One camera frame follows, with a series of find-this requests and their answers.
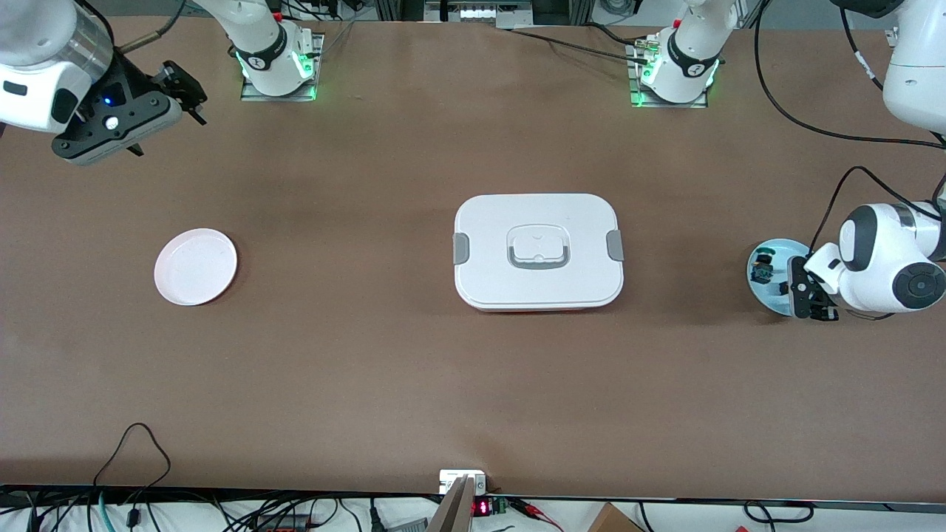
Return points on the aluminium corner bracket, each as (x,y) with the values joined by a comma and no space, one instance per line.
(891,37)

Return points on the aluminium frame with label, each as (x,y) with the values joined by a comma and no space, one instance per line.
(480,13)

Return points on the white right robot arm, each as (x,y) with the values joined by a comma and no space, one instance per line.
(37,81)

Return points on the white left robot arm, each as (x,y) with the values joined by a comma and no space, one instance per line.
(879,258)

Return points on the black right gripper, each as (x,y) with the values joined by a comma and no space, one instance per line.
(138,80)

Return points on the white round plate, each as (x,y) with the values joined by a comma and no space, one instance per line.
(196,266)

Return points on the red digit display board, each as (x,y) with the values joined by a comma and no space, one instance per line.
(482,507)

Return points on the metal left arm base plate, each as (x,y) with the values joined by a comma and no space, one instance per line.
(643,103)

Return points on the brown cardboard piece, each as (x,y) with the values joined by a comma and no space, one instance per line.
(610,521)

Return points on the grey slanted bar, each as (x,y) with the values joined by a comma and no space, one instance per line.
(452,513)

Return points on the white lidded box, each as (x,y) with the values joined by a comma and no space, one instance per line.
(488,281)

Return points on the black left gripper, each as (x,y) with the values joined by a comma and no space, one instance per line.
(771,275)

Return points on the light blue round plate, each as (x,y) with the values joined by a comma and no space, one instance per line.
(776,303)

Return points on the red clip leads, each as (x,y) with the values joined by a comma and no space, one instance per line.
(526,506)

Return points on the small white bracket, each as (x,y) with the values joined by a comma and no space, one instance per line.
(449,479)

